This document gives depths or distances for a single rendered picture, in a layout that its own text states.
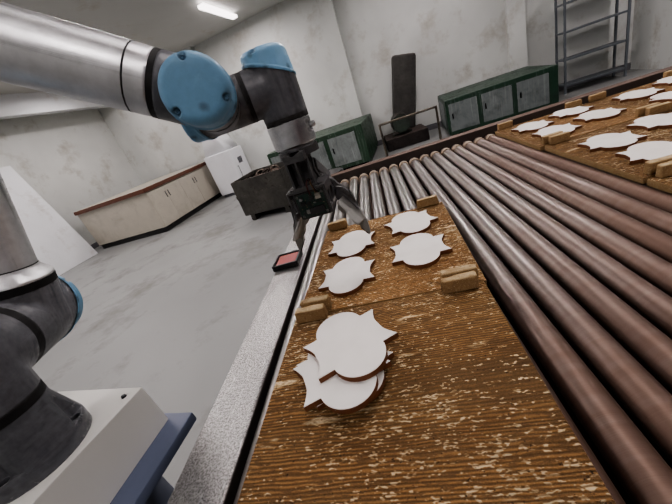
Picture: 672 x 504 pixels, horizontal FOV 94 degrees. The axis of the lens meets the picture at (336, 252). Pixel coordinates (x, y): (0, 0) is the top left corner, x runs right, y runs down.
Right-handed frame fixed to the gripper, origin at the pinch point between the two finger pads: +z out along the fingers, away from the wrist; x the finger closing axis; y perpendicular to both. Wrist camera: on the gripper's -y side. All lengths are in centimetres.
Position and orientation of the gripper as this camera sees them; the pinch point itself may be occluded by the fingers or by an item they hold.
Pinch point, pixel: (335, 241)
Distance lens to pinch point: 64.8
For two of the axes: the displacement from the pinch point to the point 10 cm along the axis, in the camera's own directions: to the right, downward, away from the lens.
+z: 3.2, 8.5, 4.2
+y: -1.1, 4.7, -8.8
